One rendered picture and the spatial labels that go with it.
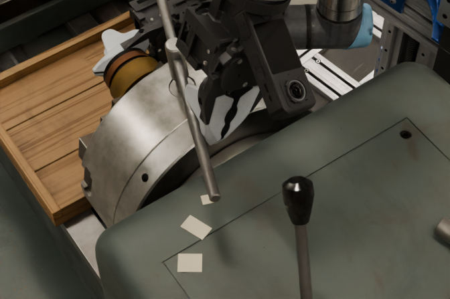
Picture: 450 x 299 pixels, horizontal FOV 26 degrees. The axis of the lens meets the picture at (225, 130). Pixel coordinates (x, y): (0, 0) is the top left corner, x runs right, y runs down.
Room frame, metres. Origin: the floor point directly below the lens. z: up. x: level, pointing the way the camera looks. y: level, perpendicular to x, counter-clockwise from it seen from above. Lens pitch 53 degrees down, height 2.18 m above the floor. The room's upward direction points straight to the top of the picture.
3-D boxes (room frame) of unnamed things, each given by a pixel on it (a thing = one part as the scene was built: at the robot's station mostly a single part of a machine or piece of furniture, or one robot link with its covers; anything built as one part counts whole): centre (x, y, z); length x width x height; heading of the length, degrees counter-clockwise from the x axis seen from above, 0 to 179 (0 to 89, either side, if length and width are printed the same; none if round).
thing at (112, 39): (0.96, 0.16, 1.10); 0.09 x 0.06 x 0.03; 123
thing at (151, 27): (0.97, 0.11, 1.10); 0.09 x 0.02 x 0.05; 123
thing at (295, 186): (0.51, -0.07, 1.38); 0.04 x 0.03 x 0.05; 35
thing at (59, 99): (1.01, 0.20, 0.89); 0.36 x 0.30 x 0.04; 125
